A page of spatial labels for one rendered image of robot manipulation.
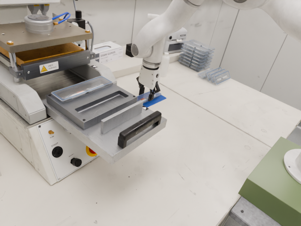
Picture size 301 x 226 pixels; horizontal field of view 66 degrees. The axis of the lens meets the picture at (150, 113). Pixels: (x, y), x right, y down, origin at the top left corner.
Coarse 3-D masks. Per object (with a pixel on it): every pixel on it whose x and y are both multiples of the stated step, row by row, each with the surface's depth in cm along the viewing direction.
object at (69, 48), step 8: (0, 48) 72; (40, 48) 74; (48, 48) 74; (56, 48) 75; (64, 48) 76; (72, 48) 77; (80, 48) 79; (8, 56) 70; (16, 56) 67; (24, 56) 67; (32, 56) 68; (40, 56) 69; (48, 56) 70
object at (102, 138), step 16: (48, 112) 65; (128, 112) 63; (144, 112) 69; (80, 128) 59; (96, 128) 60; (112, 128) 60; (160, 128) 67; (96, 144) 55; (112, 144) 56; (128, 144) 57; (112, 160) 53
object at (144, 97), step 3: (144, 93) 118; (147, 93) 118; (156, 93) 120; (159, 93) 120; (138, 96) 114; (141, 96) 115; (144, 96) 115; (147, 96) 116; (138, 99) 112; (141, 99) 113; (144, 99) 113; (147, 99) 114
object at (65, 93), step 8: (88, 80) 73; (96, 80) 73; (104, 80) 74; (64, 88) 67; (72, 88) 67; (80, 88) 68; (88, 88) 69; (56, 96) 63; (64, 96) 63; (72, 96) 64
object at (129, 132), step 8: (160, 112) 63; (144, 120) 59; (152, 120) 60; (160, 120) 64; (128, 128) 55; (136, 128) 56; (144, 128) 59; (120, 136) 54; (128, 136) 54; (120, 144) 55
